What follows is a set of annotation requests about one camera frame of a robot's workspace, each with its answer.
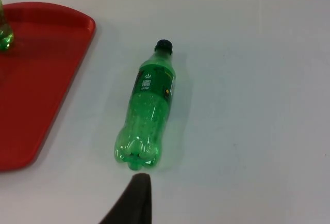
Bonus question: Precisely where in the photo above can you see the green plastic bottle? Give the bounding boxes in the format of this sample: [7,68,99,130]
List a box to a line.
[0,0,15,52]
[113,39,177,171]

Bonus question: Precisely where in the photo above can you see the red tray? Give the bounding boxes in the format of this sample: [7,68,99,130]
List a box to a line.
[0,2,97,171]

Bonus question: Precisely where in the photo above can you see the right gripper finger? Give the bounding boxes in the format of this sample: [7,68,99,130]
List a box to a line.
[98,173,153,224]

